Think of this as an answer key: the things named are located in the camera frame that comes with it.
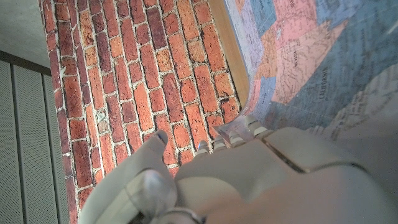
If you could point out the colourful paper map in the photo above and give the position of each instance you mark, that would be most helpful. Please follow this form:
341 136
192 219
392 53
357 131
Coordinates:
311 56

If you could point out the grey perforated panel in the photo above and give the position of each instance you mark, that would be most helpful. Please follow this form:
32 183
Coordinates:
28 140

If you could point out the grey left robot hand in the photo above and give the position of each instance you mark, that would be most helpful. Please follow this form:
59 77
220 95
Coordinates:
248 180

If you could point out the red brick printed backdrop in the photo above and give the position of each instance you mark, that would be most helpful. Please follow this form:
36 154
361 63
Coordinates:
140 77

